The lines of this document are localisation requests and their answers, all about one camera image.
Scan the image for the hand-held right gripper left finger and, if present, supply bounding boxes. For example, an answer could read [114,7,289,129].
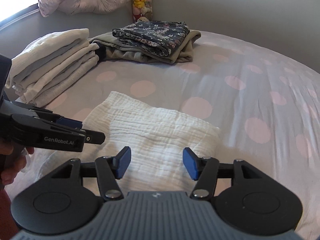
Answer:
[50,146,132,200]

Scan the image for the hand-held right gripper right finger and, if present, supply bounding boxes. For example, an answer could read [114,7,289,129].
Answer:
[182,147,269,200]

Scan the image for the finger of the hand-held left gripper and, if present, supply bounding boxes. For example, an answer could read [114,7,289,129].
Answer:
[37,119,106,145]
[27,107,83,130]

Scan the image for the white crinkle pants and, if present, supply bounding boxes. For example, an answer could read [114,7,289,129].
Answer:
[24,91,220,193]

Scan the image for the stack of folded light clothes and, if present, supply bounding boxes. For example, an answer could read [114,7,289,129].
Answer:
[5,28,100,107]

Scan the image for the grey and floral folded clothes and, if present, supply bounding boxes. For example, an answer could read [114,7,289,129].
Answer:
[87,30,202,64]

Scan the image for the person's left hand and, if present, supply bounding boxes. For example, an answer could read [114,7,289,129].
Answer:
[0,139,35,187]

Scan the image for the black cuff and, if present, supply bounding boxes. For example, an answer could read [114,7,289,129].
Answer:
[96,44,107,62]

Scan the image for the dark red cloth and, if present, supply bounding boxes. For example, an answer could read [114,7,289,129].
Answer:
[0,189,18,240]

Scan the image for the dark floral folded garment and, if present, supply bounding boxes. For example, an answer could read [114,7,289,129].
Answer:
[112,21,190,58]

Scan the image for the column of plush toys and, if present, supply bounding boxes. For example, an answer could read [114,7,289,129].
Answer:
[130,0,153,22]

